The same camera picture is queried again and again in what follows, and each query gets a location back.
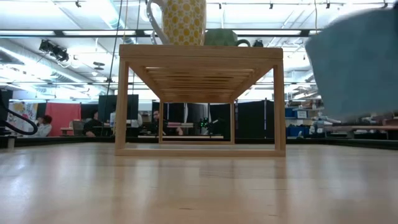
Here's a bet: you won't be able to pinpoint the person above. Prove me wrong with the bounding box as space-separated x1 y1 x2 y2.
129 112 144 129
35 114 53 138
83 110 104 138
150 110 185 136

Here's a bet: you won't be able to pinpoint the blue storage bin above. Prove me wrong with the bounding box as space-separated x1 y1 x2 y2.
285 107 309 138

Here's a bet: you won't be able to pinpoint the plain blue mug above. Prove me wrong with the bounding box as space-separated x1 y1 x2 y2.
304 7 398 123

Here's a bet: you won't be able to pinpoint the red partition panel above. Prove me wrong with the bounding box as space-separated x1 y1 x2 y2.
45 102 82 137

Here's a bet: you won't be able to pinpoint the black ceiling spotlight fixture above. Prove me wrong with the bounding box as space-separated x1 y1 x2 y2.
39 39 70 62

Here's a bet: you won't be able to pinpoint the black cable loop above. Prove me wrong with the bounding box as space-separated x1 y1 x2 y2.
0 89 39 136

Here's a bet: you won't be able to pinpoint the wooden slatted rack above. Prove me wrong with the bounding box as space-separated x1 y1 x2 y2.
114 43 287 157

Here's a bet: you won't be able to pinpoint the black display panel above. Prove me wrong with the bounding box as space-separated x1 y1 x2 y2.
98 94 140 125

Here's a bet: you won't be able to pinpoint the white mug yellow dots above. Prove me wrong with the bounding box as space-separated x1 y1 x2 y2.
146 0 207 46

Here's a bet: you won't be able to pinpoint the plain green mug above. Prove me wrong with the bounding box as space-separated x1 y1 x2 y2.
203 28 251 47

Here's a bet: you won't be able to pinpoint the colourful wall poster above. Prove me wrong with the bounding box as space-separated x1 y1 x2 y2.
6 101 39 133

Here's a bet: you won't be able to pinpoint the black partition screen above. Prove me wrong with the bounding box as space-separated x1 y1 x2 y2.
235 99 276 140

